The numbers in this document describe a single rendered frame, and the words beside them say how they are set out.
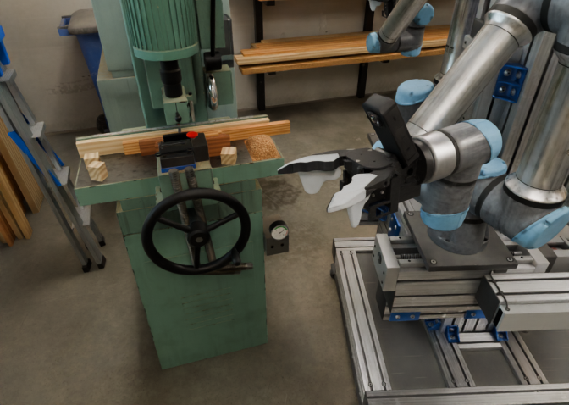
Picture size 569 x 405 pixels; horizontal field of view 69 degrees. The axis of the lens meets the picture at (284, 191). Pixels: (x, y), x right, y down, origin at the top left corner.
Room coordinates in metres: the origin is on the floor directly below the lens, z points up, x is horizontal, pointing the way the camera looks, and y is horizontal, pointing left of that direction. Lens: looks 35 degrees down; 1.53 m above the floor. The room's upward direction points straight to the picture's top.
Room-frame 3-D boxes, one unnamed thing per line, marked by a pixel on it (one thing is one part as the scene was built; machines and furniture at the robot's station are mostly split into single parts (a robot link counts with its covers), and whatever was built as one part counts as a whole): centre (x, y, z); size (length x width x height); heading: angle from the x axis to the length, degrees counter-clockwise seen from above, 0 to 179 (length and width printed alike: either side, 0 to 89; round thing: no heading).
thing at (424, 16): (1.61, -0.49, 1.21); 0.11 x 0.08 x 0.09; 17
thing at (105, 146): (1.19, 0.34, 0.93); 0.60 x 0.02 x 0.05; 106
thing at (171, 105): (1.19, 0.33, 1.03); 0.14 x 0.07 x 0.09; 16
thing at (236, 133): (1.20, 0.24, 0.92); 0.54 x 0.02 x 0.04; 106
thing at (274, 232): (1.04, 0.02, 0.65); 0.06 x 0.04 x 0.08; 106
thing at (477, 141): (0.59, -0.29, 1.21); 0.11 x 0.08 x 0.09; 118
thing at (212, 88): (1.33, 0.25, 1.02); 0.12 x 0.03 x 0.12; 16
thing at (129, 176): (1.06, 0.30, 0.87); 0.61 x 0.30 x 0.06; 106
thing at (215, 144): (1.09, 0.27, 0.93); 0.22 x 0.01 x 0.06; 106
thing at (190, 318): (1.28, 0.36, 0.36); 0.58 x 0.45 x 0.71; 16
